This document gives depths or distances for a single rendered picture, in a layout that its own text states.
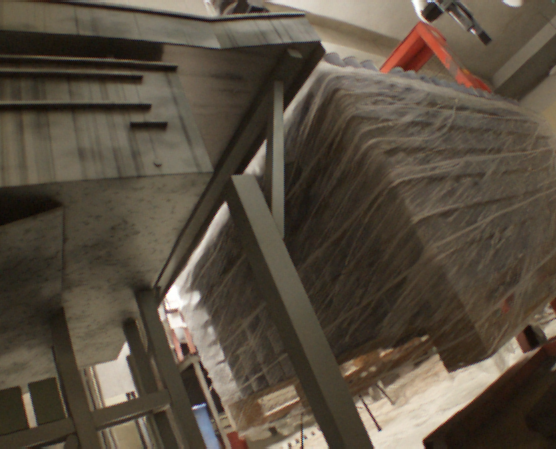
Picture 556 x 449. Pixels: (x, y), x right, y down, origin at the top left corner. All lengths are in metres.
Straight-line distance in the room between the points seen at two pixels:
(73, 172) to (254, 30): 0.47
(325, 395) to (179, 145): 0.39
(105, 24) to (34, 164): 0.29
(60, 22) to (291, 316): 0.56
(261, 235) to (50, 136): 0.31
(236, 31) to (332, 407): 0.66
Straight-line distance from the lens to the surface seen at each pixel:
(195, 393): 5.16
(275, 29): 0.84
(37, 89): 0.62
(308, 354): 0.52
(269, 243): 0.55
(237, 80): 0.84
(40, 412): 0.85
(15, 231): 0.54
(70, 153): 0.54
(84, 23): 0.72
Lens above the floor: 0.51
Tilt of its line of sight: 19 degrees up
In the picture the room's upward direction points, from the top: 24 degrees counter-clockwise
